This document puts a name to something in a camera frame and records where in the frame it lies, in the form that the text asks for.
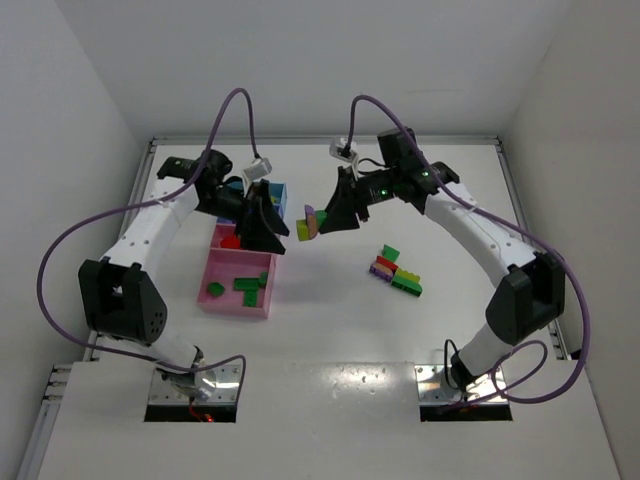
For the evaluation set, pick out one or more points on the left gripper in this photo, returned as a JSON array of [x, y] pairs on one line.
[[253, 209]]

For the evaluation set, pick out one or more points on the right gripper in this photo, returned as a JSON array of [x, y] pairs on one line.
[[356, 195]]

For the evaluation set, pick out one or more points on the purple green lego cluster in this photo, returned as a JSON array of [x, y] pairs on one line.
[[308, 227]]

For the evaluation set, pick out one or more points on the red flower lego piece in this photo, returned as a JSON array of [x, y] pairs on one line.
[[230, 242]]

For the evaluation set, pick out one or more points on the green lego plate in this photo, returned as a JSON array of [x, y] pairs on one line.
[[245, 283]]

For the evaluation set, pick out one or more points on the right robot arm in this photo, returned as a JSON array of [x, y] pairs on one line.
[[530, 285]]

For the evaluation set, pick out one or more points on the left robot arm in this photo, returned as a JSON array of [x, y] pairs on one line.
[[119, 296]]

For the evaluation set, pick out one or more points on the light blue bin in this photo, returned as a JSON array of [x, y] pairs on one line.
[[279, 190]]

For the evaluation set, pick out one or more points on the dark blue bin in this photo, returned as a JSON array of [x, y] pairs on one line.
[[225, 221]]

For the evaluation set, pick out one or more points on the small pink bin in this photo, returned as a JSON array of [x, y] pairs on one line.
[[220, 231]]

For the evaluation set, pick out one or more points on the large pink bin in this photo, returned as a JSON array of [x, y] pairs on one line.
[[224, 266]]

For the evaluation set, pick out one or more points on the green sloped lego brick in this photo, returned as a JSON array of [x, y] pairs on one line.
[[390, 253]]

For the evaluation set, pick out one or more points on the red purple lego stack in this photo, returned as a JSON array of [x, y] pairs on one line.
[[383, 269]]

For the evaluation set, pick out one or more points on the lime green long lego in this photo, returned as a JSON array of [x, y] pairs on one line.
[[408, 282]]

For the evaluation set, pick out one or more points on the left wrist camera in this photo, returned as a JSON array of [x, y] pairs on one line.
[[257, 169]]

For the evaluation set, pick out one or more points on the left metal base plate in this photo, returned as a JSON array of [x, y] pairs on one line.
[[215, 387]]

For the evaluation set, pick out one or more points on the metal base plate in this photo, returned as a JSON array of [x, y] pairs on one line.
[[215, 387], [434, 391]]

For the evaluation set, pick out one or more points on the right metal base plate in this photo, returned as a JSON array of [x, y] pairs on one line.
[[434, 391]]

